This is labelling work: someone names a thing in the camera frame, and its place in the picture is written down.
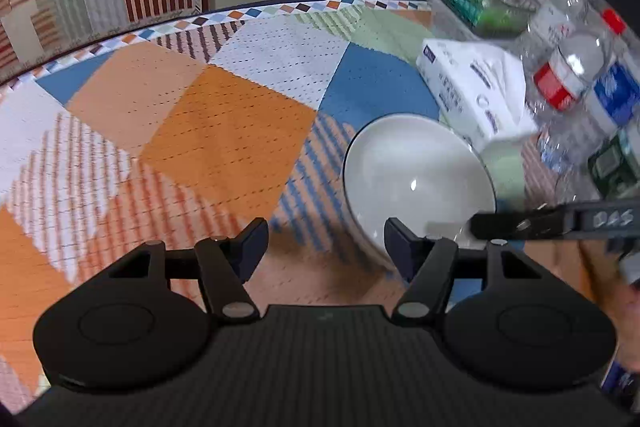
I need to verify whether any green label water bottle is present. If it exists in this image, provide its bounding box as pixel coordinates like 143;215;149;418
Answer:
554;120;640;208

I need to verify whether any blue label water bottle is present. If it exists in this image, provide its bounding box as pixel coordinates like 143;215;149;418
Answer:
537;56;640;176

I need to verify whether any red label water bottle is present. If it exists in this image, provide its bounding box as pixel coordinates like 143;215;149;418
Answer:
518;0;626;124

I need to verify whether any colourful patchwork tablecloth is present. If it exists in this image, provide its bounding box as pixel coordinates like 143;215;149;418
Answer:
0;0;622;415

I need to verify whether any white tissue box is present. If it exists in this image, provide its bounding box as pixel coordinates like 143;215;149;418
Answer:
416;39;538;153

